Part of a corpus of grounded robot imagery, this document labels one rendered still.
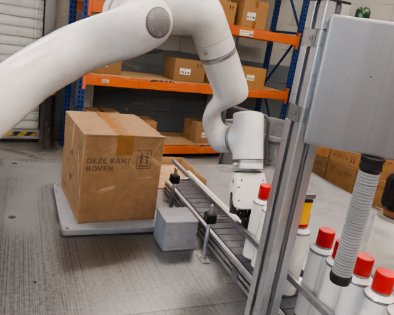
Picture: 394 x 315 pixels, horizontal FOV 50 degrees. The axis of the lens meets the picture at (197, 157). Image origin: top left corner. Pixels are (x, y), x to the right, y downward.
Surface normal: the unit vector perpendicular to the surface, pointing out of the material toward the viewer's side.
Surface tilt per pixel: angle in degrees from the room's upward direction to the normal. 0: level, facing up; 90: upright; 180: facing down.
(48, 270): 0
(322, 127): 90
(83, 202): 90
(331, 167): 90
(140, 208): 90
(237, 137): 81
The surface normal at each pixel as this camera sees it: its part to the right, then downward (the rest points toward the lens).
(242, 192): 0.33, -0.05
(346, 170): -0.81, 0.03
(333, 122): -0.22, 0.23
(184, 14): -0.22, 0.48
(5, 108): 0.84, 0.15
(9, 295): 0.14, -0.95
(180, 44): 0.48, 0.31
